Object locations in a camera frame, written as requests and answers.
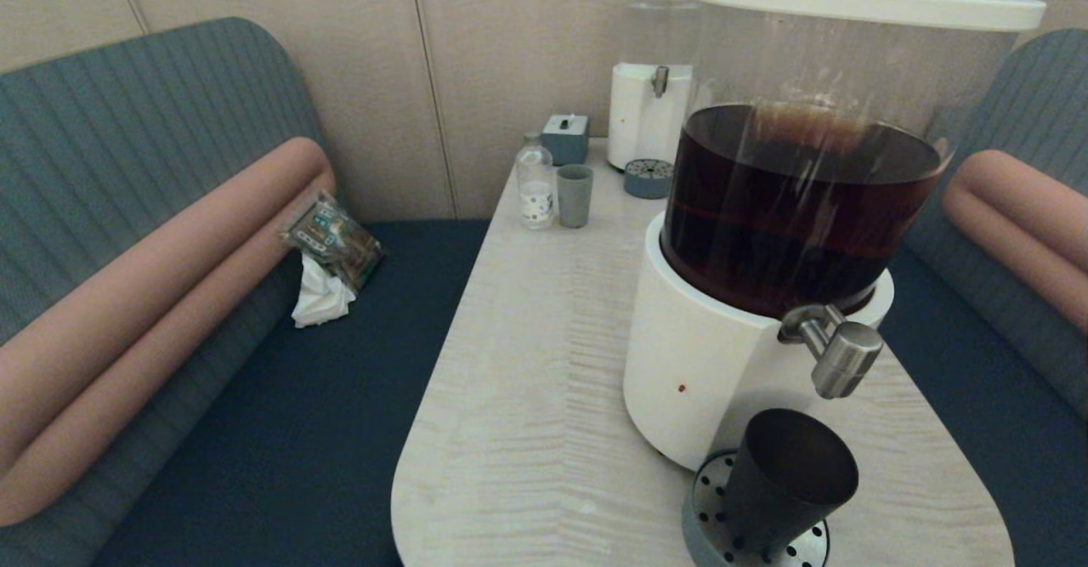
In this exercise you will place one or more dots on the large silver dispenser tap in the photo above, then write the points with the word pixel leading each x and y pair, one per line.
pixel 841 359

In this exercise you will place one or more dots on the black plastic cup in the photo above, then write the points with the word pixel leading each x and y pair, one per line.
pixel 790 482

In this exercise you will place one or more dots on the grey-green cup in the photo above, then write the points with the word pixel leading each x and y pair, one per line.
pixel 575 197

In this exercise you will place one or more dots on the clear plastic bottle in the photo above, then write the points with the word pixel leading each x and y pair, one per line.
pixel 535 193

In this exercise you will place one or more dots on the blue-grey tissue box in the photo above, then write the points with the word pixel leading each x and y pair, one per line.
pixel 565 142

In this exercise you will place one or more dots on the small grey drip tray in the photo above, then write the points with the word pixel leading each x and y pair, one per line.
pixel 646 180

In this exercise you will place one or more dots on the small white clear dispenser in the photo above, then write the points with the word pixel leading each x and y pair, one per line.
pixel 637 116

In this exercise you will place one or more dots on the large dispenser with dark tea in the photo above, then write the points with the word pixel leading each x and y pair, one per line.
pixel 705 363

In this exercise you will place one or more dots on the green snack packet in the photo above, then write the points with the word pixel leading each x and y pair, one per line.
pixel 336 240

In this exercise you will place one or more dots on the small silver dispenser tap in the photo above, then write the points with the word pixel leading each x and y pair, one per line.
pixel 660 81

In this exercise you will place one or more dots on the crumpled white tissue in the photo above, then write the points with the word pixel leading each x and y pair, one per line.
pixel 321 299

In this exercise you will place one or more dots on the pink cylindrical bolster cushion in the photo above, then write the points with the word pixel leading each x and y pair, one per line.
pixel 127 382
pixel 170 265
pixel 1020 193
pixel 1020 254

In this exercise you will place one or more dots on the large grey perforated drip tray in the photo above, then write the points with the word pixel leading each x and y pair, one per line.
pixel 803 548

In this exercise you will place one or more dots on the teal upholstered bench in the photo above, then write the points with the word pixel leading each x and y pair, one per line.
pixel 127 125
pixel 1045 99

